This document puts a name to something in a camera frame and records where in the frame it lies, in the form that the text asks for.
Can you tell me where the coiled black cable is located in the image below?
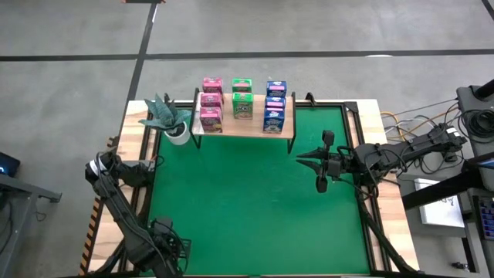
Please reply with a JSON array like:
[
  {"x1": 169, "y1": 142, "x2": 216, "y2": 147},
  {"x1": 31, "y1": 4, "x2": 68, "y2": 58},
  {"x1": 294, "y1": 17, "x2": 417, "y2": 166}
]
[{"x1": 462, "y1": 110, "x2": 494, "y2": 140}]

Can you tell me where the green table mat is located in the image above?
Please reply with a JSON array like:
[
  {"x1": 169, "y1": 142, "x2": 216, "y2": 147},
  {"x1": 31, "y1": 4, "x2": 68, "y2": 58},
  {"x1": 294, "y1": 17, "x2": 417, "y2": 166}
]
[{"x1": 139, "y1": 107, "x2": 371, "y2": 276}]

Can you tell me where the green plant in white pot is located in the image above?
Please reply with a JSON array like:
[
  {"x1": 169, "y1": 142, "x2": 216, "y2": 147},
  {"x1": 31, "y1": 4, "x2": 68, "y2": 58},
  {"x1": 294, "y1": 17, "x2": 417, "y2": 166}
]
[{"x1": 138, "y1": 92, "x2": 193, "y2": 147}]

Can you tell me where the grey equipment tower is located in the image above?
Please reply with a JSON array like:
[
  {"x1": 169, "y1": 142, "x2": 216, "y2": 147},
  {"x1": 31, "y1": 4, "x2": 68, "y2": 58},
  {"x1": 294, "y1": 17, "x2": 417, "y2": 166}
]
[{"x1": 456, "y1": 79, "x2": 494, "y2": 159}]

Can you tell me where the black device with blue light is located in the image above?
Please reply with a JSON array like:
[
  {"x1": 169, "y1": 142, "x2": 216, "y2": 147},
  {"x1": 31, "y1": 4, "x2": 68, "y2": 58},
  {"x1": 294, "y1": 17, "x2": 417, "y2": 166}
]
[{"x1": 0, "y1": 151, "x2": 22, "y2": 178}]

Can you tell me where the backlit keyboard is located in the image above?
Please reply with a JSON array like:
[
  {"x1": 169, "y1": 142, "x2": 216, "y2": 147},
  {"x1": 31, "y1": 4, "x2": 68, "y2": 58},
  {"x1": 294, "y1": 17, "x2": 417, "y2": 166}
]
[{"x1": 472, "y1": 195, "x2": 494, "y2": 241}]

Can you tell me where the black power strip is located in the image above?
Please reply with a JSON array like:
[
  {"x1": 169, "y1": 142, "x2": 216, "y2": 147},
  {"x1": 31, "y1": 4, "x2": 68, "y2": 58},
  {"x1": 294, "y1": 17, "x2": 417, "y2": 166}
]
[{"x1": 435, "y1": 146, "x2": 458, "y2": 163}]

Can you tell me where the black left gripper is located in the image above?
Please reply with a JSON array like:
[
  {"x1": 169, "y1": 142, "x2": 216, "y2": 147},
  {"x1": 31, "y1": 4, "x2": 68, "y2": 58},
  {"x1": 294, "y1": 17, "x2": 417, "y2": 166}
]
[{"x1": 148, "y1": 218, "x2": 192, "y2": 278}]

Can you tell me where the black metal rig frame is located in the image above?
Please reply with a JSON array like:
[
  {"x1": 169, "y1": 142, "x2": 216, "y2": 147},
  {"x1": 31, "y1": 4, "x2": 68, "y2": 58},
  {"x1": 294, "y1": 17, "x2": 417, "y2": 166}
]
[{"x1": 88, "y1": 98, "x2": 425, "y2": 278}]

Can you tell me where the grey desk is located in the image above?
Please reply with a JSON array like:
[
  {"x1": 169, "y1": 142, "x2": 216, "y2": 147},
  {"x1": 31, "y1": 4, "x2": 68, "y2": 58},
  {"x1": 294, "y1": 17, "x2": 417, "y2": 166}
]
[
  {"x1": 0, "y1": 173, "x2": 63, "y2": 278},
  {"x1": 397, "y1": 169, "x2": 494, "y2": 278}
]

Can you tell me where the wooden shelf with black frame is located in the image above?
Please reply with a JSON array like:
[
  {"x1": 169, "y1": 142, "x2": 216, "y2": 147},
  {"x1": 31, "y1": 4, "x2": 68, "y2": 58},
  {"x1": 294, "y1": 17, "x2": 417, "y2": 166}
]
[{"x1": 191, "y1": 87, "x2": 298, "y2": 154}]

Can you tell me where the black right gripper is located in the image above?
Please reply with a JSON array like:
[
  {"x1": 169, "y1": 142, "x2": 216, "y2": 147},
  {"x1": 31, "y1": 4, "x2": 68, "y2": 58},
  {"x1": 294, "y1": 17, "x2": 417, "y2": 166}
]
[{"x1": 296, "y1": 130, "x2": 356, "y2": 193}]

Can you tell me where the blue Frosted Flakes cereal box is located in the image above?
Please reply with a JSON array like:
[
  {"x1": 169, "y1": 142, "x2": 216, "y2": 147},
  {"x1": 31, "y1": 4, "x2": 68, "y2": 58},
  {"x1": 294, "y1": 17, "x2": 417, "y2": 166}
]
[
  {"x1": 266, "y1": 80, "x2": 288, "y2": 97},
  {"x1": 262, "y1": 107, "x2": 286, "y2": 134},
  {"x1": 265, "y1": 96, "x2": 287, "y2": 110}
]

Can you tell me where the yellow extension cable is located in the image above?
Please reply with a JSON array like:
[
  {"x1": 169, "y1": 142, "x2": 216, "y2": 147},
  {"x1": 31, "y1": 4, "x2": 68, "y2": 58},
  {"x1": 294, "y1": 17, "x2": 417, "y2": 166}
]
[{"x1": 381, "y1": 110, "x2": 410, "y2": 140}]

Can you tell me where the black orange striped edge strip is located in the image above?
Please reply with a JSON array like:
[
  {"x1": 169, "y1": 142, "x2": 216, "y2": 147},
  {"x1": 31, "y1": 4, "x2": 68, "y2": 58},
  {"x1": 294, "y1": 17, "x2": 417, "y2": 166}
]
[{"x1": 79, "y1": 196, "x2": 103, "y2": 276}]

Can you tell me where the pink Raisin Bran cereal box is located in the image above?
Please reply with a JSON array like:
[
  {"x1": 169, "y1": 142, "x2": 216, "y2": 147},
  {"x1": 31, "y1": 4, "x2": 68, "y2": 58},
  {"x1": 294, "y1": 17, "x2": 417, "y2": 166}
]
[
  {"x1": 199, "y1": 92, "x2": 224, "y2": 110},
  {"x1": 201, "y1": 76, "x2": 224, "y2": 94},
  {"x1": 198, "y1": 107, "x2": 224, "y2": 134}
]

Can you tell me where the green Apple Jacks cereal box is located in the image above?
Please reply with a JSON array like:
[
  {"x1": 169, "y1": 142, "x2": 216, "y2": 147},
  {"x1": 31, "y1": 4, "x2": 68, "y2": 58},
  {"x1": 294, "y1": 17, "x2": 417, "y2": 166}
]
[
  {"x1": 231, "y1": 77, "x2": 253, "y2": 93},
  {"x1": 232, "y1": 92, "x2": 255, "y2": 120}
]

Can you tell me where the black cable bundle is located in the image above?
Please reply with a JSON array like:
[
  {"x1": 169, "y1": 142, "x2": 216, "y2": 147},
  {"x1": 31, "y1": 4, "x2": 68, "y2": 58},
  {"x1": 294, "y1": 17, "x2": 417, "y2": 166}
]
[{"x1": 380, "y1": 98, "x2": 464, "y2": 175}]

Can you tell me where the white board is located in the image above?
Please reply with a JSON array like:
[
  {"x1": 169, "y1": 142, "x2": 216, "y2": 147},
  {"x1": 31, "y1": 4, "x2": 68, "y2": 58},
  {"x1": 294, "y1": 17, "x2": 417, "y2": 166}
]
[{"x1": 414, "y1": 177, "x2": 466, "y2": 229}]

